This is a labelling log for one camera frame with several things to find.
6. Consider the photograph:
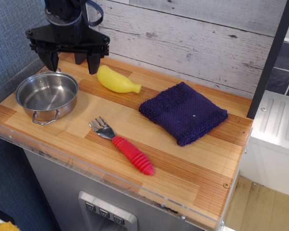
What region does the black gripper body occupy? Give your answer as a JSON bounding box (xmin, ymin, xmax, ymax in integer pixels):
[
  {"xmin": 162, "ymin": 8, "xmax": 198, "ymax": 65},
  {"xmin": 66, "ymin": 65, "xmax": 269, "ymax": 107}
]
[{"xmin": 26, "ymin": 21, "xmax": 110, "ymax": 57}]

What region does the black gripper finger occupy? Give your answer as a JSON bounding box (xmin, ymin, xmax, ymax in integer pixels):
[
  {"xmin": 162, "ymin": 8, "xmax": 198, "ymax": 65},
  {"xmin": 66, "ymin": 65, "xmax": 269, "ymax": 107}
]
[
  {"xmin": 87, "ymin": 54, "xmax": 100, "ymax": 75},
  {"xmin": 38, "ymin": 50, "xmax": 58, "ymax": 71}
]

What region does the stainless steel pot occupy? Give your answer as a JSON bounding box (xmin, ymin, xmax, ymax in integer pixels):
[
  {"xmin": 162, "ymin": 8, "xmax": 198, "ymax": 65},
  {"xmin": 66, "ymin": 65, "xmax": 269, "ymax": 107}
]
[{"xmin": 15, "ymin": 69, "xmax": 79, "ymax": 125}]

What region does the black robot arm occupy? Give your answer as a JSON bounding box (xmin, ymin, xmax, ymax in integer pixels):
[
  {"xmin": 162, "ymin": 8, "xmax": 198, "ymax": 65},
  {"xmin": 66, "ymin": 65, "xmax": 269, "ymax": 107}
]
[{"xmin": 26, "ymin": 0, "xmax": 110, "ymax": 74}]

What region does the purple folded cloth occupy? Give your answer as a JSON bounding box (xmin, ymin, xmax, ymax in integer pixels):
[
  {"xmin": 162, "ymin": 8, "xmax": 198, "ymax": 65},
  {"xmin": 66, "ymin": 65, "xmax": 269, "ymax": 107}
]
[{"xmin": 139, "ymin": 82, "xmax": 228, "ymax": 147}]

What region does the yellow plastic banana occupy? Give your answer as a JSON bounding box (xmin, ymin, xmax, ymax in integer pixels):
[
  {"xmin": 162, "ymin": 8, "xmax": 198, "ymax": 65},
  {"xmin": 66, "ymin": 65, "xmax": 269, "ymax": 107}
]
[{"xmin": 97, "ymin": 65, "xmax": 142, "ymax": 93}]

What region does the silver button panel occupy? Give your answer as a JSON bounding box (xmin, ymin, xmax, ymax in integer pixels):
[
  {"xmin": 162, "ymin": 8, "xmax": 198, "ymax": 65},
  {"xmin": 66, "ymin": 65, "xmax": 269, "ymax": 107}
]
[{"xmin": 78, "ymin": 191, "xmax": 138, "ymax": 231}]

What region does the yellow object bottom left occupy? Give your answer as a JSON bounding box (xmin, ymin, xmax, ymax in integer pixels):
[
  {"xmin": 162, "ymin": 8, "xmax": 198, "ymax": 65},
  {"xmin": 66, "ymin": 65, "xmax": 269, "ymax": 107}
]
[{"xmin": 0, "ymin": 222, "xmax": 20, "ymax": 231}]

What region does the white ridged sink counter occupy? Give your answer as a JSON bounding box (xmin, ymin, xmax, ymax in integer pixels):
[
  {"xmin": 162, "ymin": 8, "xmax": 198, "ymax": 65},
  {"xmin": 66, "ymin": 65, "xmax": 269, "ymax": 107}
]
[{"xmin": 251, "ymin": 90, "xmax": 289, "ymax": 152}]

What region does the dark left frame post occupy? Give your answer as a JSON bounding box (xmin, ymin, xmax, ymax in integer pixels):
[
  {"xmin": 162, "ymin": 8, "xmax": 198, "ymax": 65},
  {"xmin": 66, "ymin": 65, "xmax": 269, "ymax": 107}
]
[{"xmin": 74, "ymin": 52, "xmax": 87, "ymax": 65}]

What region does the dark frame post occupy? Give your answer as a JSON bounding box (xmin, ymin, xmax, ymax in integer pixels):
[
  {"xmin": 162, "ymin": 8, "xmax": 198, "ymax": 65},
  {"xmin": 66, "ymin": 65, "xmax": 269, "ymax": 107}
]
[
  {"xmin": 247, "ymin": 0, "xmax": 289, "ymax": 119},
  {"xmin": 74, "ymin": 52, "xmax": 87, "ymax": 65}
]

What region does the red handled fork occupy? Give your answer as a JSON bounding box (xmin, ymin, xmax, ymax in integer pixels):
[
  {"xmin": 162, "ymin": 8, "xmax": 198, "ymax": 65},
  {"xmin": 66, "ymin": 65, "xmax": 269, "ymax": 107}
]
[{"xmin": 89, "ymin": 117, "xmax": 154, "ymax": 176}]

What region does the dark right frame post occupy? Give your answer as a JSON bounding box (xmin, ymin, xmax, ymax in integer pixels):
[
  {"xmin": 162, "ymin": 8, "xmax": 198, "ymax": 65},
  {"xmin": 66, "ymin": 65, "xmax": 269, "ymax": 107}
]
[{"xmin": 247, "ymin": 0, "xmax": 289, "ymax": 119}]

